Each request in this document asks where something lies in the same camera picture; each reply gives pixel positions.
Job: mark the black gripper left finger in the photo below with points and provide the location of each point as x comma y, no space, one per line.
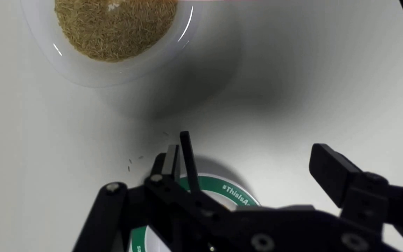
163,205

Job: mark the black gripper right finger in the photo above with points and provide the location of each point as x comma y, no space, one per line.
363,197

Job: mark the green rimmed bowl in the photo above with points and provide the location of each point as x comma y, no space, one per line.
230,191

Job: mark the white bowl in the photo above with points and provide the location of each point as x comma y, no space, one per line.
181,29

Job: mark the brown grain contents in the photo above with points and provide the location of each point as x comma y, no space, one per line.
117,29

